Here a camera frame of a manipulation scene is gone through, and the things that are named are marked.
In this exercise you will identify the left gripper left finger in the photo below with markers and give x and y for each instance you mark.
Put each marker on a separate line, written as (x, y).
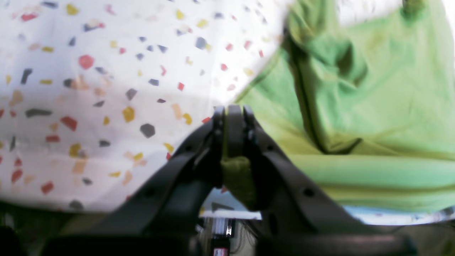
(181, 185)

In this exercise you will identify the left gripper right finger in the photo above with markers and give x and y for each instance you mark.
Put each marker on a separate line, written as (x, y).
(289, 200)

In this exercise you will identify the green t-shirt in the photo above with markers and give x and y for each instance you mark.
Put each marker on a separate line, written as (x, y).
(365, 110)

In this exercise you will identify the terrazzo patterned tablecloth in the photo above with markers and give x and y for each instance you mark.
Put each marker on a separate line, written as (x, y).
(97, 95)

